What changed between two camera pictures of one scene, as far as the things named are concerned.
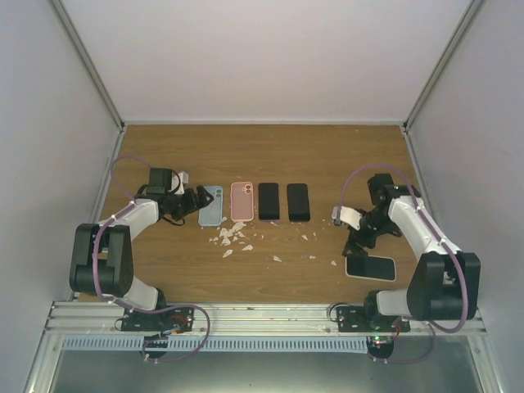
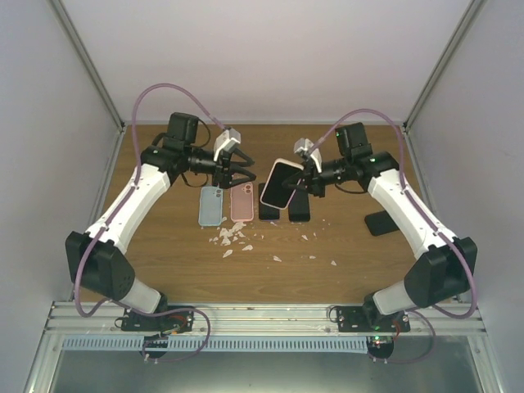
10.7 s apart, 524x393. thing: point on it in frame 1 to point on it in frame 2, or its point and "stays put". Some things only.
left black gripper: x=192 y=205 to x=224 y=177
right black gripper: x=359 y=250 to x=313 y=186
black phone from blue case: x=298 y=202 stays put
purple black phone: x=268 y=201 stays put
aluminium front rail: x=101 y=318 stays put
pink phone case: x=241 y=201 stays put
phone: x=371 y=268 to x=274 y=193
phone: x=211 y=214 stays put
